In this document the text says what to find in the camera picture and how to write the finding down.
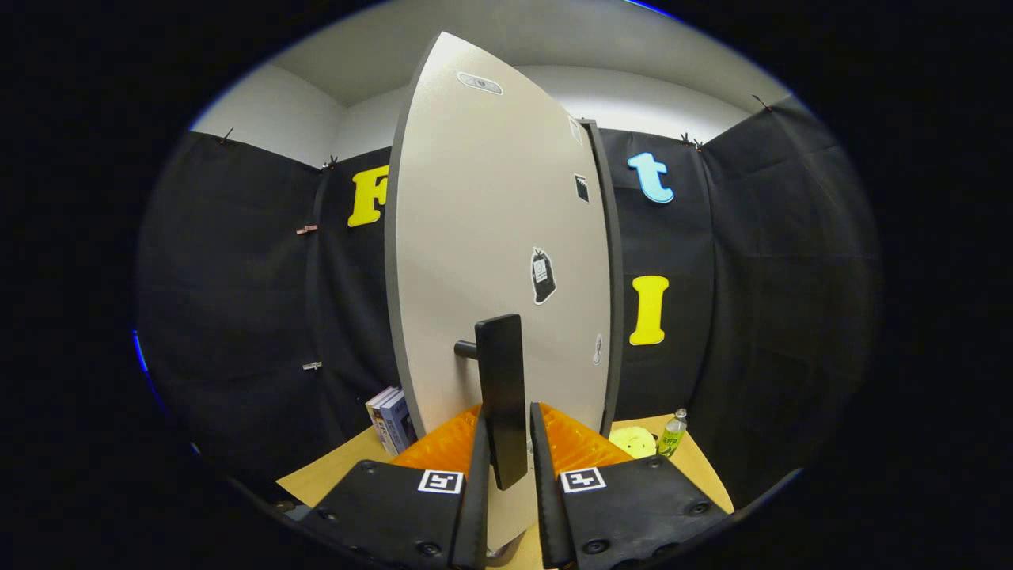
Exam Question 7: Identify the grey shoe cabinet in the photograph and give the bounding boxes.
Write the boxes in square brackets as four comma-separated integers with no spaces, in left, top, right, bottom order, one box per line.
[580,117,628,438]

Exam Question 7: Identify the green drink bottle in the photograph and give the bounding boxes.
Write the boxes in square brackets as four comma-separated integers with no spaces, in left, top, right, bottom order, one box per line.
[657,408,689,459]

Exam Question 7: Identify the black backdrop cloth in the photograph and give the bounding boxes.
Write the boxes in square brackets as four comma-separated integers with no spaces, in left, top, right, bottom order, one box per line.
[136,95,883,507]

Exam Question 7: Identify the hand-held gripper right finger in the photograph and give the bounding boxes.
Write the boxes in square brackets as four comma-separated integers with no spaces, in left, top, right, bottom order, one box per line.
[527,401,734,570]

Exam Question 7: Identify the blue-cover book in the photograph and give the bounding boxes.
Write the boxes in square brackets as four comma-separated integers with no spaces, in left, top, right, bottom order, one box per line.
[378,389,419,456]

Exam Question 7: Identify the black door handle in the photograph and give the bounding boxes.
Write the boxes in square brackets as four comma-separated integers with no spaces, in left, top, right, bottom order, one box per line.
[454,313,529,491]

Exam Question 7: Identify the beige shoe cabinet door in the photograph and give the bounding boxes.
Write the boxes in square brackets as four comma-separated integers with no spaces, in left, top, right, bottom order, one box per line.
[385,32,615,555]

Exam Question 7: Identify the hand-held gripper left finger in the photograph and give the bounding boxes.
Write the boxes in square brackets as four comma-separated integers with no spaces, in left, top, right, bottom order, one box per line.
[295,404,492,570]

